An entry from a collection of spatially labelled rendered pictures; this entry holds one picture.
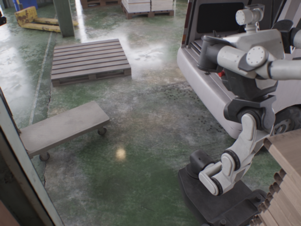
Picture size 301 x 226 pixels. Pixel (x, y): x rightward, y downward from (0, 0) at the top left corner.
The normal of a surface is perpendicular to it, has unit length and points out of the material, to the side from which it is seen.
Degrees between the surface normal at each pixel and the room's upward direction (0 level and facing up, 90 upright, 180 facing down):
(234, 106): 90
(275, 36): 21
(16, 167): 90
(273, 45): 65
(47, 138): 0
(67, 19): 90
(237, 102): 90
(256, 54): 57
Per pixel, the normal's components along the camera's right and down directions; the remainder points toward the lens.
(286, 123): 0.31, 0.55
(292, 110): 0.27, 0.31
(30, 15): 0.93, 0.23
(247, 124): -0.87, 0.32
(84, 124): 0.00, -0.77
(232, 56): -0.77, -0.22
